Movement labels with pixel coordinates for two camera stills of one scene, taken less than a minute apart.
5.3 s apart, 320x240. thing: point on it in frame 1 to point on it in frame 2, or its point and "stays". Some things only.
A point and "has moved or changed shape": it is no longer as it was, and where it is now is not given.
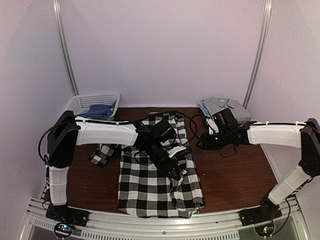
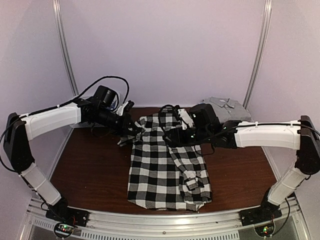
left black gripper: [168, 167] to [126, 121]
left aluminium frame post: [61, 34] stays
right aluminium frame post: [267, 14] stays
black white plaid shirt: [145, 189] has moved or changed shape
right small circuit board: [265, 230] stays
